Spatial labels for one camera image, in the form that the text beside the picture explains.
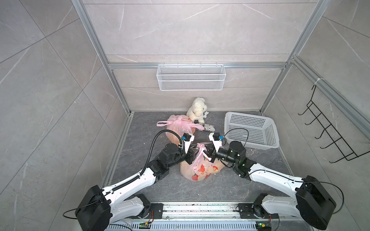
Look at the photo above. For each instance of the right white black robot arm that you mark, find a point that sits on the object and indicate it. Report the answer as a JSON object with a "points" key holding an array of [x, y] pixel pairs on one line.
{"points": [[304, 198]]}

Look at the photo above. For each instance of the plain pink plastic bag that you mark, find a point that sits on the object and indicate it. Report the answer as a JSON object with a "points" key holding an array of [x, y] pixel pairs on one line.
{"points": [[201, 168]]}

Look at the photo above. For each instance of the black wire hook rack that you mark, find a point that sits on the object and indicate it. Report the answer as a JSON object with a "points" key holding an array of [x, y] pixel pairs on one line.
{"points": [[336, 139]]}

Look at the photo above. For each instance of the white plastic basket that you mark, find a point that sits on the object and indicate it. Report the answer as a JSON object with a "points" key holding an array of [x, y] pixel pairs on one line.
{"points": [[258, 132]]}

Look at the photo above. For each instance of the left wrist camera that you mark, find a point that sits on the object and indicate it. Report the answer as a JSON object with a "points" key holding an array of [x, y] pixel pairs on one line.
{"points": [[187, 140]]}

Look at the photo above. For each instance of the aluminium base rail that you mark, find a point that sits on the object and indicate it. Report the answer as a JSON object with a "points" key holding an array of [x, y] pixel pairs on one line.
{"points": [[204, 216]]}

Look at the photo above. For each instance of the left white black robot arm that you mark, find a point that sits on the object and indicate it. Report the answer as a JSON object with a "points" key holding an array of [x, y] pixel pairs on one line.
{"points": [[101, 207]]}

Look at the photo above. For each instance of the white plush toy dog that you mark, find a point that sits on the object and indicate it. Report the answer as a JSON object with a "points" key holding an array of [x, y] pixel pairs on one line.
{"points": [[198, 111]]}

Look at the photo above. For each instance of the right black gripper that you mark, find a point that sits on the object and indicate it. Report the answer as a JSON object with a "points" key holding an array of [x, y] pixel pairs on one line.
{"points": [[210, 148]]}

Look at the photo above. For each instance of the pink plastic bag with print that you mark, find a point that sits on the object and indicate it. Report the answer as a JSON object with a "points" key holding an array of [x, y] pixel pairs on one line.
{"points": [[180, 124]]}

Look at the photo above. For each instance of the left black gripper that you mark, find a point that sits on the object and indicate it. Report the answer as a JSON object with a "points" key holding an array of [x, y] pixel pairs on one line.
{"points": [[189, 157]]}

